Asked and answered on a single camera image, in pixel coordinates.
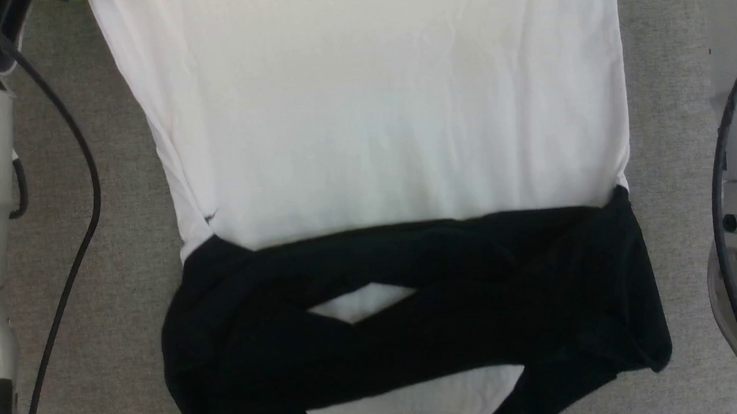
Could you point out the white garment with black sleeves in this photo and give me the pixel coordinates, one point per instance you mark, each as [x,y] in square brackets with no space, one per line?
[370,107]

